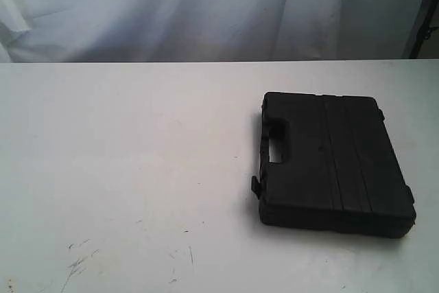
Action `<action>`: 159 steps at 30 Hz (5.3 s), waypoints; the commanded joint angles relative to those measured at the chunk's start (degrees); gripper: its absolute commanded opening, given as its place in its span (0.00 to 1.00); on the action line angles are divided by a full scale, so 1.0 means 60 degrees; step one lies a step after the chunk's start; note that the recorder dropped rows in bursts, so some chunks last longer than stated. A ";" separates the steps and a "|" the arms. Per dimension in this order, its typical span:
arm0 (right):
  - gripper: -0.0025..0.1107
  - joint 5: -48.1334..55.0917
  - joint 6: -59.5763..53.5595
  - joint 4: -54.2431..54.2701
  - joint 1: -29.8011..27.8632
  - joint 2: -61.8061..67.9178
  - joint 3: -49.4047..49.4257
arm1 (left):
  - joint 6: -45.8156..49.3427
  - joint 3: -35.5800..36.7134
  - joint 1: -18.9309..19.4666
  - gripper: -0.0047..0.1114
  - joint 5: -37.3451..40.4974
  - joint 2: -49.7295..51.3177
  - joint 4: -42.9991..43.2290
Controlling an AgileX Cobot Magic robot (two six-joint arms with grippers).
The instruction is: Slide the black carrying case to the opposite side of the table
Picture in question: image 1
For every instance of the black plastic tool case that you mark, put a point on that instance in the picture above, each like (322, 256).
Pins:
(327, 163)

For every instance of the black metal stand pole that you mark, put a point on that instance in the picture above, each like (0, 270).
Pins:
(424, 27)

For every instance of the white backdrop curtain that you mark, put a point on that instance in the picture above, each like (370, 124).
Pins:
(204, 30)

